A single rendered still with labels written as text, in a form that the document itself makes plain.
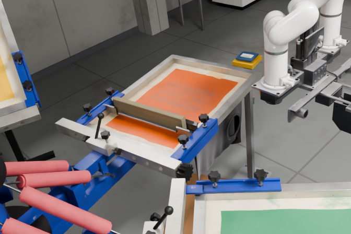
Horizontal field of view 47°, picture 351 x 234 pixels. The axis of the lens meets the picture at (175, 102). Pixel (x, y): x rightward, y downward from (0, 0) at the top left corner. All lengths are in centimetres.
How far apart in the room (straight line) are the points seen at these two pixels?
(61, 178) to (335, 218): 93
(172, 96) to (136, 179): 112
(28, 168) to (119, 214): 141
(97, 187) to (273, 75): 86
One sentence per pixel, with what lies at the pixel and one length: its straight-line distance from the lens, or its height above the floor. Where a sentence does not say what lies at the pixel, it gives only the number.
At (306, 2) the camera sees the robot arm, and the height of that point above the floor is 151.
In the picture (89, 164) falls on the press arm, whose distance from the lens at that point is 162.
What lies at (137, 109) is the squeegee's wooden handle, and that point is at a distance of 186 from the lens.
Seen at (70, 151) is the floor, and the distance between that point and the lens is 350.
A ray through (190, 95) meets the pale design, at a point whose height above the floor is 96.
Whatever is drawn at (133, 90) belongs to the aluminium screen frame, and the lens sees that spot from 215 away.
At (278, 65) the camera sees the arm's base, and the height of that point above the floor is 124.
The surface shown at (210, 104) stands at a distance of 197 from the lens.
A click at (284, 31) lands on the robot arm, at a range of 154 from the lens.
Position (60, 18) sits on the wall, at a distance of 482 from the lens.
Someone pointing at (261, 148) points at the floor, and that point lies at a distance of 318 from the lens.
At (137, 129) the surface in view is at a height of 96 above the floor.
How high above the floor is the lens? 205
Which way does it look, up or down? 33 degrees down
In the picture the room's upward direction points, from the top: 9 degrees counter-clockwise
